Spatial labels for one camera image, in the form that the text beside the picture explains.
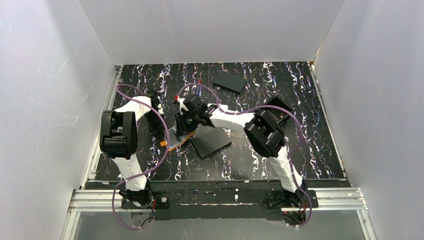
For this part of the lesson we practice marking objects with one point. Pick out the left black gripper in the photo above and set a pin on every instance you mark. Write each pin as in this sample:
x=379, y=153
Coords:
x=156, y=122

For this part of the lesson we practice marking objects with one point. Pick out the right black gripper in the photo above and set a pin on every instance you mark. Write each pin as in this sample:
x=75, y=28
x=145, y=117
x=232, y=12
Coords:
x=182, y=124

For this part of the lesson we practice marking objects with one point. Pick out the orange leather card holder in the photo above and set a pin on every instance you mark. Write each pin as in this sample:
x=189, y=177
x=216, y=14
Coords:
x=174, y=141

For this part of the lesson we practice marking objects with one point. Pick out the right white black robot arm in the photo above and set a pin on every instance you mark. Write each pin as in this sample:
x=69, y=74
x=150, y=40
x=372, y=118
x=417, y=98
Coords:
x=261, y=124

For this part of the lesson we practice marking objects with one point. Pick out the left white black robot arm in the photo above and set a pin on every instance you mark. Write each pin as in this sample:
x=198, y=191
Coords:
x=119, y=133

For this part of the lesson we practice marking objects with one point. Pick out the blue red screwdriver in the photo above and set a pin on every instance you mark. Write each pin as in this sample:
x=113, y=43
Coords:
x=199, y=90

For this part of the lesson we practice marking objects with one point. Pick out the flat black box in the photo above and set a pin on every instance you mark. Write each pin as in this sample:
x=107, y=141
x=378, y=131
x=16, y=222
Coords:
x=230, y=81

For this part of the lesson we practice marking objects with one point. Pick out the black network switch box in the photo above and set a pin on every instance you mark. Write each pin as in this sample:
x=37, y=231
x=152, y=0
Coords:
x=211, y=142

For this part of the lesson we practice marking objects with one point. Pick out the aluminium front frame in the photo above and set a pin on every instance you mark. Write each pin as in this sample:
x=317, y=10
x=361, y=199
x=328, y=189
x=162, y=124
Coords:
x=342, y=214

